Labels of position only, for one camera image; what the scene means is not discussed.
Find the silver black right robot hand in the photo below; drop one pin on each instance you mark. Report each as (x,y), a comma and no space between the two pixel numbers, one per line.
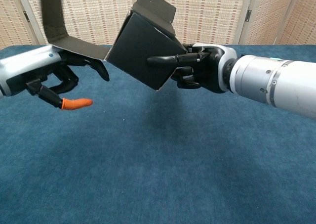
(212,60)

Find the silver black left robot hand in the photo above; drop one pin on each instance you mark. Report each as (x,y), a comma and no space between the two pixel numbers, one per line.
(29,68)

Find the black cardboard folding box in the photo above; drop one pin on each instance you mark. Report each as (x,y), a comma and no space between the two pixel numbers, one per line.
(145,56)

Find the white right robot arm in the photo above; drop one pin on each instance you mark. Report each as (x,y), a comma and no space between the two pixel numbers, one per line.
(271,83)

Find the woven bamboo screen panel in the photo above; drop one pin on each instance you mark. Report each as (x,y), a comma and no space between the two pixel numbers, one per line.
(10,16)
(209,13)
(303,18)
(93,13)
(269,13)

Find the black screen hinge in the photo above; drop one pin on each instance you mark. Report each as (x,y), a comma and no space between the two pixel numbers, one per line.
(248,15)
(26,16)

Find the orange rubber finger cot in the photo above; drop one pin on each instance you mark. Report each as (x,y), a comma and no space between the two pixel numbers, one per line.
(76,103)

